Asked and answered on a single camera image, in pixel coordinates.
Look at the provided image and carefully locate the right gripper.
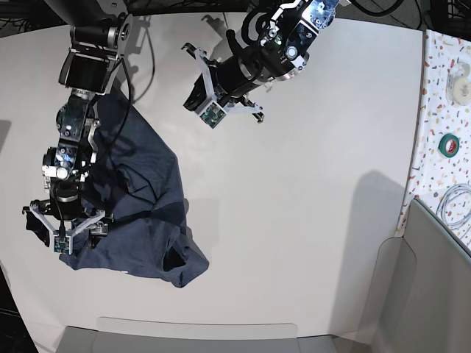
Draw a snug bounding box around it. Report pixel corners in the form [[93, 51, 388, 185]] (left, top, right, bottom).
[[21, 185, 114, 250]]

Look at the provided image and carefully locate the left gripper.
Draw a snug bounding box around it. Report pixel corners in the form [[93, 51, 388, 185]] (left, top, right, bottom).
[[182, 43, 264, 124]]

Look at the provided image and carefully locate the dark blue t-shirt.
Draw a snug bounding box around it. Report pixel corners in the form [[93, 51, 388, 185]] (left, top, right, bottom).
[[60, 89, 209, 288]]

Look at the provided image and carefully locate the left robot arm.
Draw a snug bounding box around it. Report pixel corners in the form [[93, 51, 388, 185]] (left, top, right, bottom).
[[182, 1, 339, 128]]

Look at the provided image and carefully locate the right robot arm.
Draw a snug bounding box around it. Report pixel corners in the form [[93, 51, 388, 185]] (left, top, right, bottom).
[[22, 1, 132, 254]]

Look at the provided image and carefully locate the grey chair bottom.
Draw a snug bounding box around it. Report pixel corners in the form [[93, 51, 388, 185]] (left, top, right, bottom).
[[57, 317, 336, 352]]

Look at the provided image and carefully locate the grey chair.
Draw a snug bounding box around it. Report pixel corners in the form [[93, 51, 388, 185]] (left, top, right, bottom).
[[358, 199, 470, 352], [57, 317, 336, 352]]

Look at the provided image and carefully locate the terrazzo patterned side table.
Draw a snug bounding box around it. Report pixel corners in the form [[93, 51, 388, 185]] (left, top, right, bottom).
[[396, 30, 470, 247]]

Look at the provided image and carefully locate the green tape roll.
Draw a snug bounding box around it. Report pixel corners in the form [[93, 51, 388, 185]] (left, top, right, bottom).
[[438, 133, 460, 158]]

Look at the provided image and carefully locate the clear tape dispenser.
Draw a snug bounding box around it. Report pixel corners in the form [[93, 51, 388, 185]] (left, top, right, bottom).
[[446, 63, 470, 107]]

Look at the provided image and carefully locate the grey chair right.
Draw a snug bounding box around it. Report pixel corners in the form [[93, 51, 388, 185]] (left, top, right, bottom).
[[358, 199, 470, 352]]

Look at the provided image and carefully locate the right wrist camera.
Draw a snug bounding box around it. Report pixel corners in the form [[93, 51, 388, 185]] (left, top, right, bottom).
[[53, 235, 73, 254]]

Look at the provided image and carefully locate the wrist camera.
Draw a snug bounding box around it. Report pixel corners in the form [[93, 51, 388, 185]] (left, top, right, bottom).
[[199, 102, 227, 129], [53, 235, 73, 254]]

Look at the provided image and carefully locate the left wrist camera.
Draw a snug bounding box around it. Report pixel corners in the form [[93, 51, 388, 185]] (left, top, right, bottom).
[[199, 102, 227, 129]]

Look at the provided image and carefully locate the black cable top right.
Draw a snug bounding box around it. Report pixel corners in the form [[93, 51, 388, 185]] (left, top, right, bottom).
[[349, 0, 420, 15]]

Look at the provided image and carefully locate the coiled white cable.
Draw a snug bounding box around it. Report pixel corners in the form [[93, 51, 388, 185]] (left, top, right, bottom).
[[435, 183, 471, 230]]

